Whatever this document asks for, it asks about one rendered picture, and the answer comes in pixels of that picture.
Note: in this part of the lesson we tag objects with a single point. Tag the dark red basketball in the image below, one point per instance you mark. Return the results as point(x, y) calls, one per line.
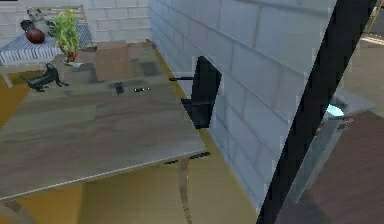
point(35, 36)

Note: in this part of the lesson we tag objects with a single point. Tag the black chair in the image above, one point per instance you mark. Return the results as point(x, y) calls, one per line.
point(205, 90)

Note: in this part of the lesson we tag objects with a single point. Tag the small black pen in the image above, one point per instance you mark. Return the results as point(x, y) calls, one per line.
point(141, 89)

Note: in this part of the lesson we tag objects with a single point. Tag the small dark flat phone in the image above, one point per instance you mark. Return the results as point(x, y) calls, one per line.
point(119, 88)

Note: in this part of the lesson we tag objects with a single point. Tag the brown cardboard box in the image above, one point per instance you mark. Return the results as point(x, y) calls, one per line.
point(111, 63)

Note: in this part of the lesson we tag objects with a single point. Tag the grey wooden table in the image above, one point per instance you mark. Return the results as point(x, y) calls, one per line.
point(100, 133)

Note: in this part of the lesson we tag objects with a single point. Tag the black figurine statue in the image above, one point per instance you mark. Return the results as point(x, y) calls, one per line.
point(48, 77)

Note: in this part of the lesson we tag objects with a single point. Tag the green house plant red pot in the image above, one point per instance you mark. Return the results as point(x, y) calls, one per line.
point(66, 31)

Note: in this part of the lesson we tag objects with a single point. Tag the black and white teddy bear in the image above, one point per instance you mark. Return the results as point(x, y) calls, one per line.
point(40, 22)

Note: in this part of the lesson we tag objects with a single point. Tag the wooden sofa with striped cushion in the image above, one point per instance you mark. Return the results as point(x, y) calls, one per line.
point(23, 51)

